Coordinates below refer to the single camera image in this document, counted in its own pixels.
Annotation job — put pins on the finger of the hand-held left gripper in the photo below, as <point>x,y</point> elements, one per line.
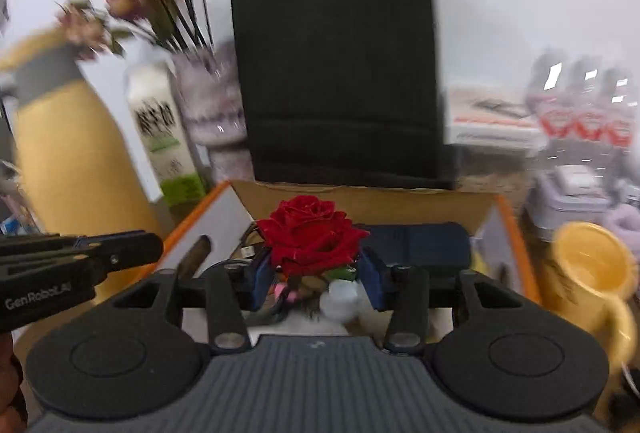
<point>45,244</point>
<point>130,247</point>

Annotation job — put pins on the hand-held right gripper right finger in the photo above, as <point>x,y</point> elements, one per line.
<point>372,280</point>

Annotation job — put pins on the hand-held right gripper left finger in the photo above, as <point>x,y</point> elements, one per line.
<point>261,280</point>

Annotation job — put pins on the red artificial rose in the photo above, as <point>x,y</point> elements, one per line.
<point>310,233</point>

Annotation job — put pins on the red cardboard box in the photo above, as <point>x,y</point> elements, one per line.
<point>350,200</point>

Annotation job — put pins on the person's left hand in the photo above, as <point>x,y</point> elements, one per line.
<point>7,378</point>

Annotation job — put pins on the small white jar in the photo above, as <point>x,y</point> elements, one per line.
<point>342,299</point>

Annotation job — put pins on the navy pouch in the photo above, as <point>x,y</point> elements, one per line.
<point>425,243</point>

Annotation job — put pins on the yellow thermos jug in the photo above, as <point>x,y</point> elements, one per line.
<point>65,148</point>

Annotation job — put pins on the white bottle green label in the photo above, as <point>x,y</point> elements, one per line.
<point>160,128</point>

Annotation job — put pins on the purple wrapped vase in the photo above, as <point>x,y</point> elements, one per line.
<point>215,113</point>

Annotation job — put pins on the flat white box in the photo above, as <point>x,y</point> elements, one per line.
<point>490,123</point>

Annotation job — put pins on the black paper bag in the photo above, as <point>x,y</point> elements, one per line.
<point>340,78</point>

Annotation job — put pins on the lilac container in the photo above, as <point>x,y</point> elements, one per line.
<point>570,200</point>

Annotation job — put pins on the yellow mug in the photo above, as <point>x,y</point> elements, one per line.
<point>590,273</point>

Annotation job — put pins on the clear water bottle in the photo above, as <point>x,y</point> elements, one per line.
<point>585,105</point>
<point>547,98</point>
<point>620,110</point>

